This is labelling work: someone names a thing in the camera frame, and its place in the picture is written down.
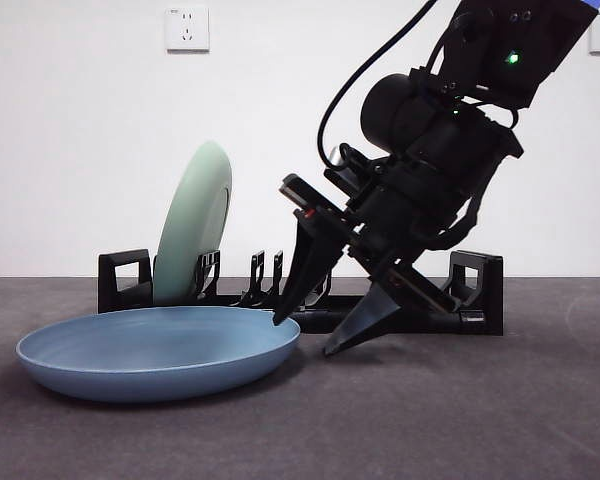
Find pale green plate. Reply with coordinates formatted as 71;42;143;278
153;141;234;307

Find light blue plate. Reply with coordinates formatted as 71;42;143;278
15;305;302;404

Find black plate rack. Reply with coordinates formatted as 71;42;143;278
97;248;505;337

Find pale grey camera box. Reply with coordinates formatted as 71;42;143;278
324;143;381;197

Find black cable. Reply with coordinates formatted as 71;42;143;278
317;0;439;169

